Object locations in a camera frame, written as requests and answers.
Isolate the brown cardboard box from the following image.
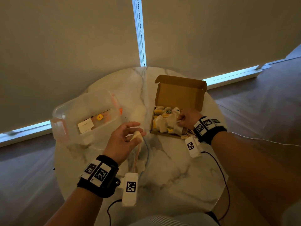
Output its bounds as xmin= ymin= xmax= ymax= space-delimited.
xmin=150 ymin=74 xmax=207 ymax=140

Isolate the white paper card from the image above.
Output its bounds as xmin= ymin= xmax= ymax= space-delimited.
xmin=77 ymin=118 xmax=95 ymax=134

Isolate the clear plastic container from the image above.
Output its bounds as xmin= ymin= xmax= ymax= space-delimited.
xmin=50 ymin=90 xmax=123 ymax=150

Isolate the yellow tagged tea bag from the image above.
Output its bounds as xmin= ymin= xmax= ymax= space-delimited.
xmin=91 ymin=110 xmax=111 ymax=123

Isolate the person's left forearm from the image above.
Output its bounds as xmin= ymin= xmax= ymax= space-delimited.
xmin=44 ymin=186 xmax=104 ymax=226

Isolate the single white tea bag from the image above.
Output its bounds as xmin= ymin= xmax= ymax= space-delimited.
xmin=130 ymin=131 xmax=144 ymax=143

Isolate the black cable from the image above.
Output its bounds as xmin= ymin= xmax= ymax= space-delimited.
xmin=201 ymin=151 xmax=230 ymax=221
xmin=107 ymin=199 xmax=123 ymax=226

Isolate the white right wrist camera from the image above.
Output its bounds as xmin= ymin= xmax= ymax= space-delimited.
xmin=185 ymin=136 xmax=203 ymax=158

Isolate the person's right hand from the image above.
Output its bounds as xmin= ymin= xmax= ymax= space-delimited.
xmin=177 ymin=109 xmax=204 ymax=130

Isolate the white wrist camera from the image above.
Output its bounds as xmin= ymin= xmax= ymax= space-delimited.
xmin=121 ymin=172 xmax=139 ymax=207
xmin=185 ymin=136 xmax=203 ymax=158

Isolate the person's striped shirt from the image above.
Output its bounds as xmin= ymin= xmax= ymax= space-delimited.
xmin=129 ymin=212 xmax=220 ymax=226

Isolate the black wristband with markers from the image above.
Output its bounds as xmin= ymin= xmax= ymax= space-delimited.
xmin=77 ymin=155 xmax=121 ymax=199
xmin=193 ymin=116 xmax=227 ymax=145

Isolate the thin white cable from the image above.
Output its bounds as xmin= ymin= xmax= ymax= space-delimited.
xmin=228 ymin=131 xmax=301 ymax=148

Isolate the black right wristband with markers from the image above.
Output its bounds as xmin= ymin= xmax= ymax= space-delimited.
xmin=193 ymin=116 xmax=227 ymax=145

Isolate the white window sill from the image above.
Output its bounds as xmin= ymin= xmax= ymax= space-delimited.
xmin=0 ymin=120 xmax=53 ymax=148
xmin=202 ymin=65 xmax=266 ymax=90

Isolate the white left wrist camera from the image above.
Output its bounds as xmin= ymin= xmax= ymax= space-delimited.
xmin=121 ymin=172 xmax=139 ymax=207

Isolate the pile of tea bags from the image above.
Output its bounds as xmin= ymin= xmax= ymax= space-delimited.
xmin=152 ymin=105 xmax=188 ymax=135

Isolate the person's right forearm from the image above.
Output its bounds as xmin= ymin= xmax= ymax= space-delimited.
xmin=210 ymin=131 xmax=301 ymax=226

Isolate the person's left hand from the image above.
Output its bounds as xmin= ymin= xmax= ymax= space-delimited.
xmin=103 ymin=122 xmax=147 ymax=166

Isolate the black left wristband with markers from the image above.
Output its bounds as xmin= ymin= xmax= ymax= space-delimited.
xmin=77 ymin=155 xmax=121 ymax=199

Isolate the blind bead chain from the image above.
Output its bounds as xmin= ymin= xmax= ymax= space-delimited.
xmin=137 ymin=0 xmax=145 ymax=67

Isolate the beige roller blind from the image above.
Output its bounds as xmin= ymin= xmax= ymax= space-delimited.
xmin=0 ymin=0 xmax=143 ymax=134
xmin=141 ymin=0 xmax=301 ymax=81

